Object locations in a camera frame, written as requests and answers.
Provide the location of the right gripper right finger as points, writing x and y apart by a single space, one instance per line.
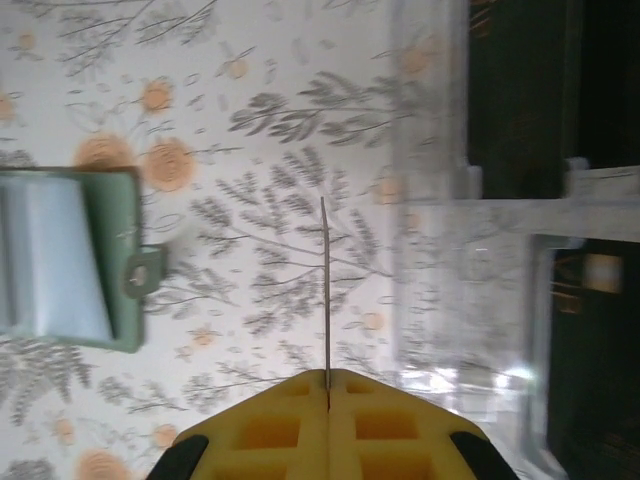
390 435

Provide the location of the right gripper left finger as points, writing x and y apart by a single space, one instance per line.
270 430

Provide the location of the green card holder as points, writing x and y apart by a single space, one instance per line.
122 250

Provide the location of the clear acrylic card rack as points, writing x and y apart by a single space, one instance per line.
430 280

